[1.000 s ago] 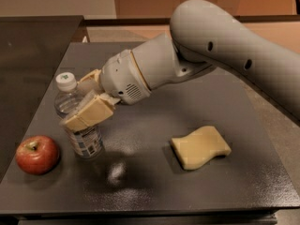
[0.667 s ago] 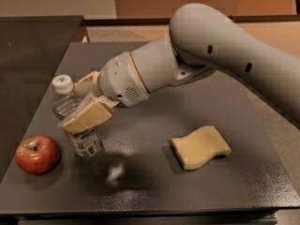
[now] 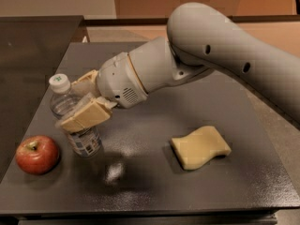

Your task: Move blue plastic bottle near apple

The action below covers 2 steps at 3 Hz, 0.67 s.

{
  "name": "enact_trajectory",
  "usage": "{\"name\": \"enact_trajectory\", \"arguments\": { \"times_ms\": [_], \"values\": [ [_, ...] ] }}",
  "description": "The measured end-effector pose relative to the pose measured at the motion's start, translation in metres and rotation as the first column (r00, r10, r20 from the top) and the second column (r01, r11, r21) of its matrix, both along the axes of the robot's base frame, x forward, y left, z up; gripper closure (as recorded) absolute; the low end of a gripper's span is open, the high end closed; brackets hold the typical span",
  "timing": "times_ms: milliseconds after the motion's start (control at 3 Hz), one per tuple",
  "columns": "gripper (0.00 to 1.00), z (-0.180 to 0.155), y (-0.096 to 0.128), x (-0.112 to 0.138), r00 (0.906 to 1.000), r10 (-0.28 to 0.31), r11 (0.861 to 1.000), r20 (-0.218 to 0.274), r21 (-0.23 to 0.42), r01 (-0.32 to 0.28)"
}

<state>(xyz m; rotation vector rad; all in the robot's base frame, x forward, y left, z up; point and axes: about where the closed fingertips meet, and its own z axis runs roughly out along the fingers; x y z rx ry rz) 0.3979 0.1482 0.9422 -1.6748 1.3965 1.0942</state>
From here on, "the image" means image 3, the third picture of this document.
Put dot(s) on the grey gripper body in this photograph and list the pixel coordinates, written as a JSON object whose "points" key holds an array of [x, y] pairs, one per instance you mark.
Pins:
{"points": [[120, 79]]}

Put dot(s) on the clear plastic water bottle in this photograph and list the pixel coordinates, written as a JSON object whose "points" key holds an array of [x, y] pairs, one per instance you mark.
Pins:
{"points": [[86, 142]]}

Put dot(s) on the red apple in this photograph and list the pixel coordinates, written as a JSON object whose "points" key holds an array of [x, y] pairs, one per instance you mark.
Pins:
{"points": [[37, 155]]}

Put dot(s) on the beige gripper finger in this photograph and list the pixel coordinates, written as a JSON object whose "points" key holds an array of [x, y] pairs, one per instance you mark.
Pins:
{"points": [[89, 112], [86, 84]]}

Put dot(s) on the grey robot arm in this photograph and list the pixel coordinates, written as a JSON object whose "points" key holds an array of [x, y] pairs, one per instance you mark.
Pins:
{"points": [[199, 40]]}

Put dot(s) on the yellow sponge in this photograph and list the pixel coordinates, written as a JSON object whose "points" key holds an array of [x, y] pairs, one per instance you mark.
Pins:
{"points": [[199, 147]]}

